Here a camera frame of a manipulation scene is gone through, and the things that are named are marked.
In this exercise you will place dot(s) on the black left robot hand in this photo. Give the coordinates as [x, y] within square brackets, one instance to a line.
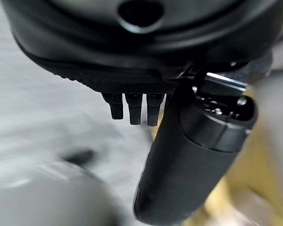
[122, 47]

